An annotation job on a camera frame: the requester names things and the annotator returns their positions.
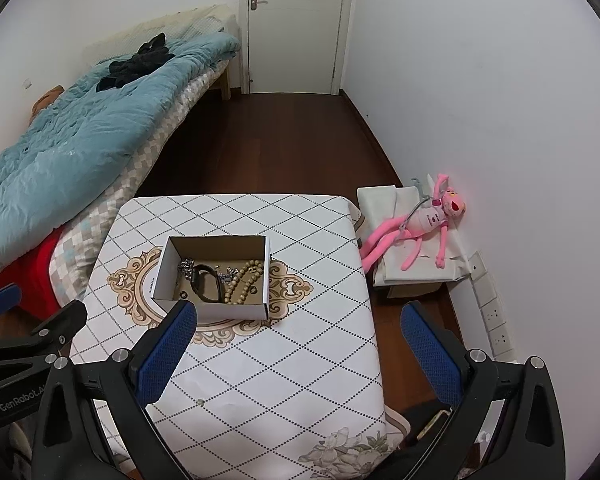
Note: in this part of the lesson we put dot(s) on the wooden bed leg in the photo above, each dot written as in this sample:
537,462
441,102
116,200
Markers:
225,85

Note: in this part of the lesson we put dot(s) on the light blue quilt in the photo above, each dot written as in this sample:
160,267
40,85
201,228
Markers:
80,150

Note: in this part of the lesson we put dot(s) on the white diamond pattern tablecloth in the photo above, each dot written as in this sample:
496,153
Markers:
305,360

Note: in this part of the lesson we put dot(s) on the red bed sheet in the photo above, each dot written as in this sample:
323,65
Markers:
35,270

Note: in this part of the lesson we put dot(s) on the black clothing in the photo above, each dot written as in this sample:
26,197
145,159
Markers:
135,62

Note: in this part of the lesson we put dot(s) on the white door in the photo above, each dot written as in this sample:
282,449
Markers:
295,35

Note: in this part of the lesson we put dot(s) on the grey clothes hanger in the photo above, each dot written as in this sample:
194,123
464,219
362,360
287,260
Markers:
411,212

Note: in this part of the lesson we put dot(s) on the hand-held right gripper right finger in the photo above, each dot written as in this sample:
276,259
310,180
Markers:
430,355

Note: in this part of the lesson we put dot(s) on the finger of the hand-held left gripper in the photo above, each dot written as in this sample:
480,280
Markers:
0,301
65,317

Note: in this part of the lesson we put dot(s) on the pink plush toy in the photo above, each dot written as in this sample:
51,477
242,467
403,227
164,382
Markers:
427,217

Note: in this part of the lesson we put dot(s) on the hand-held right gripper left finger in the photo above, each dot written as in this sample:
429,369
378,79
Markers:
162,355

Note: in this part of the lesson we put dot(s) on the black smart band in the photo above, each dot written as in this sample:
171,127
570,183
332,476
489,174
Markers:
207,285

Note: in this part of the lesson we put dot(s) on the cardboard box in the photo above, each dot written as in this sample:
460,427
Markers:
215,310

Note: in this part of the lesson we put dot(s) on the white power strip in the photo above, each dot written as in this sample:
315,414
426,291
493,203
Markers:
497,332

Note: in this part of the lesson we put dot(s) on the brown plush toy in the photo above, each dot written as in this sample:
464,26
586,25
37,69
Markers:
50,97

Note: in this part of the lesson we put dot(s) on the checked mattress cover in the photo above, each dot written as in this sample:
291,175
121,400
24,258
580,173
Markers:
140,170

